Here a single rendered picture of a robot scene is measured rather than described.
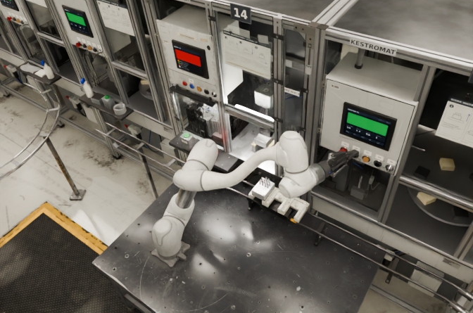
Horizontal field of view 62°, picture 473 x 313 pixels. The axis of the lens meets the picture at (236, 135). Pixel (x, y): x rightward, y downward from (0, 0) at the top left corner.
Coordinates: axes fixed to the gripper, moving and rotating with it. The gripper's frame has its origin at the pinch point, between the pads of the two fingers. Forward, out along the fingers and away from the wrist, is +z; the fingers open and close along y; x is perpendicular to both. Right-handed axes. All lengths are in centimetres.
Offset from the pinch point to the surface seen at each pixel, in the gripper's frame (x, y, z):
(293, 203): -47, 55, -2
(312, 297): -8, 87, -25
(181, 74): -114, -26, -30
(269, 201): -56, 52, -15
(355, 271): -5, 85, 6
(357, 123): -4.4, -11.5, 8.9
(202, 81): -99, -22, -24
